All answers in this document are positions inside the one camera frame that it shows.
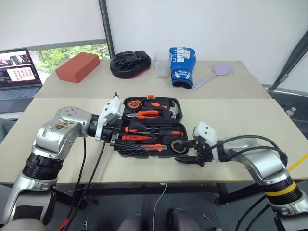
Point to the black diagonal support bar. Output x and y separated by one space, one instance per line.
291 62

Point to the red brown foam block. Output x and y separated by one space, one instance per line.
77 67

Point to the black table leg frame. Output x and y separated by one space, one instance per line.
226 195

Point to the yellow strip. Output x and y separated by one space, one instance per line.
298 163

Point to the black tape roll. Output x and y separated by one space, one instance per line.
174 149

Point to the steel claw hammer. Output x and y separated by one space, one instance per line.
174 111

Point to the orange utility knife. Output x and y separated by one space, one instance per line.
154 147

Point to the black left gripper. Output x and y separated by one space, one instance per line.
116 125

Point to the clear plastic cup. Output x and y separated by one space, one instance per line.
162 66

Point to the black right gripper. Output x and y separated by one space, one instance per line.
203 154

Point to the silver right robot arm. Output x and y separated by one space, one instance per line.
262 161

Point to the grey window frame post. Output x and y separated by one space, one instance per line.
106 26

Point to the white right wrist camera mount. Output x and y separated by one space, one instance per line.
205 132

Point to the black boxing focus pad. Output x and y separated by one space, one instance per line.
130 65

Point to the blue boxing glove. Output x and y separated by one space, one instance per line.
181 65

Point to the open laptop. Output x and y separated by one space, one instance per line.
16 72

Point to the clear water bottle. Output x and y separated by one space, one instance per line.
291 112

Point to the black orange tape measure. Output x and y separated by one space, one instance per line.
133 105

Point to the black tool case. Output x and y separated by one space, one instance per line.
166 125

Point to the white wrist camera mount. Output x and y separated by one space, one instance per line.
109 109
205 132

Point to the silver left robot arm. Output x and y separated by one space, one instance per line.
60 134

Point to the dark rounded shape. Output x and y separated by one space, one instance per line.
184 221

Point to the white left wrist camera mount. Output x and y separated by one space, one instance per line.
109 109

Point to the thin orange black screwdriver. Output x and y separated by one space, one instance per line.
131 130

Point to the small metal hex key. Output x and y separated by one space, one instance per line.
207 217

